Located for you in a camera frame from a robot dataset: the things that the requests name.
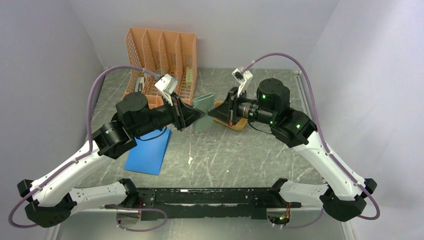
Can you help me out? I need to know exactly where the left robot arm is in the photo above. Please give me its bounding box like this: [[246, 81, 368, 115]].
[[17, 92, 204, 228]]

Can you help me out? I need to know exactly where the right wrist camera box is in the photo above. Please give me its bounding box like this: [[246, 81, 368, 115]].
[[231, 68, 253, 98]]

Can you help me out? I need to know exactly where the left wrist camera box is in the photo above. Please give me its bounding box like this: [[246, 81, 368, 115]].
[[154, 73, 178, 106]]

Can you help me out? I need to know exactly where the yellow oval tray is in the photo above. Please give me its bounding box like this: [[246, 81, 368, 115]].
[[213, 100, 248, 131]]

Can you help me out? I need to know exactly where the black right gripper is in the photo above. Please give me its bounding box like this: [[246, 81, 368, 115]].
[[207, 85, 274, 126]]

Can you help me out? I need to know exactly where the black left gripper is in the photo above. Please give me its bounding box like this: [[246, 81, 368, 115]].
[[134, 91, 207, 138]]

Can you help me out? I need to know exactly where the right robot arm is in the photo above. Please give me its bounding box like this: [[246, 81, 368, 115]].
[[208, 78, 377, 222]]

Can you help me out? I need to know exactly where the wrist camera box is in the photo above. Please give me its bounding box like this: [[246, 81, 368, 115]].
[[154, 73, 178, 106], [231, 68, 253, 98]]

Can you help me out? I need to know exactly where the white grey utility knife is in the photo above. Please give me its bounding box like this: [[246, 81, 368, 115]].
[[134, 75, 145, 93]]

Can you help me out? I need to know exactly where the aluminium table edge rail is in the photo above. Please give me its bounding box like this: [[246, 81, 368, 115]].
[[292, 70, 315, 122]]

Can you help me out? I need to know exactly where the orange plastic file organizer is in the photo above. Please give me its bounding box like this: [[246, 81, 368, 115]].
[[125, 27, 198, 105]]

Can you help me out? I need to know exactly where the pale green eraser block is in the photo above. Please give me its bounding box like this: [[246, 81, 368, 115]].
[[185, 66, 193, 88]]

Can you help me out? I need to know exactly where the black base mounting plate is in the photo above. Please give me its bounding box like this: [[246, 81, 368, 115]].
[[117, 178, 302, 221]]

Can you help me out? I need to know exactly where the aluminium front frame rail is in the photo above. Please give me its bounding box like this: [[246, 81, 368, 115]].
[[45, 205, 356, 240]]

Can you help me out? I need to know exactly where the blue notebook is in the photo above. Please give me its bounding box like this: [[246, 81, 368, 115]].
[[124, 128, 171, 176]]

